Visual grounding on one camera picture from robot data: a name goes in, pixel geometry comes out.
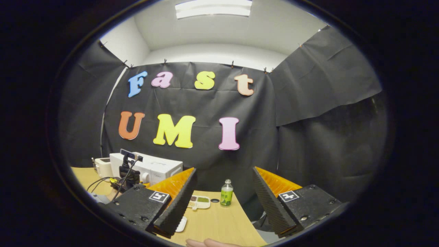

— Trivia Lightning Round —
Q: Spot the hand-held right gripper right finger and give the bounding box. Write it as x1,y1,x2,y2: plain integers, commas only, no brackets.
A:
252,166,349,239

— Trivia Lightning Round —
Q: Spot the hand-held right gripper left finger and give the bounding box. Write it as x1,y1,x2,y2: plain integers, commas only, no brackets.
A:
99,167,198,239

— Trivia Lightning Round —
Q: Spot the white square plate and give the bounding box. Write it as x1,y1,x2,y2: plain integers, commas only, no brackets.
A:
175,216,188,233

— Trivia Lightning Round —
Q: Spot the white divided dish of beans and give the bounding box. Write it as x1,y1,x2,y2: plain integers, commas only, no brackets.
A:
187,195,211,210

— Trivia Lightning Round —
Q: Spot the white microwave oven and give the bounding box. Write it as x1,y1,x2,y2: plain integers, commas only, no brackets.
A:
110,152,183,186

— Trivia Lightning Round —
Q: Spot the white toaster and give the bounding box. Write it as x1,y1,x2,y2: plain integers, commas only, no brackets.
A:
94,157,113,179

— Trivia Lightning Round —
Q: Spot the green drink bottle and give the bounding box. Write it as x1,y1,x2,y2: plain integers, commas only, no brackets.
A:
220,179,234,207

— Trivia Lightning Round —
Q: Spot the black backdrop cloth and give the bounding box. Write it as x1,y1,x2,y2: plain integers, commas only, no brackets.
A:
58,26,388,220

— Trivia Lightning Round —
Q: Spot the row of black binder clips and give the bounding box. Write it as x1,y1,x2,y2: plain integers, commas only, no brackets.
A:
99,24,330,74

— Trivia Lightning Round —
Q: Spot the large ceiling light panel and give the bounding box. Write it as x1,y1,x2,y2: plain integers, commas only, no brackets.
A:
175,0,252,19

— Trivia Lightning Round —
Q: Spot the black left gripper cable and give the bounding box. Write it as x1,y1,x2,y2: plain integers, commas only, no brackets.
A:
86,177,115,192

